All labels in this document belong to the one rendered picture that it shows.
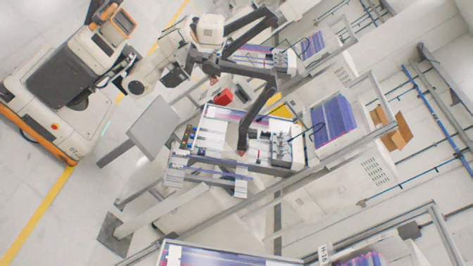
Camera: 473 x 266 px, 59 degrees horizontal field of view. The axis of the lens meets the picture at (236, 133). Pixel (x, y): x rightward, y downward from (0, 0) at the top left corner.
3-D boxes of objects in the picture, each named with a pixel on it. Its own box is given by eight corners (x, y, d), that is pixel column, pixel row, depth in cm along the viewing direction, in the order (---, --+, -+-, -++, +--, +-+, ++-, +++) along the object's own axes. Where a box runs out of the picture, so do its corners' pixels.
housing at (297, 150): (288, 178, 279) (293, 161, 272) (286, 138, 321) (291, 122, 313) (300, 180, 280) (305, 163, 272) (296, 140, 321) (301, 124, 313)
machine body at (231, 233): (146, 226, 312) (209, 190, 288) (167, 169, 371) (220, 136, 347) (202, 274, 337) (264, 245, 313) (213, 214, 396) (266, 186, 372)
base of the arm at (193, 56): (191, 43, 235) (187, 52, 225) (204, 47, 236) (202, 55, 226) (187, 57, 240) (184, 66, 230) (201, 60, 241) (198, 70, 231)
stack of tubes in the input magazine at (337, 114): (314, 148, 267) (352, 128, 257) (310, 110, 310) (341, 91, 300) (325, 162, 272) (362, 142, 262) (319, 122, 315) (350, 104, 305)
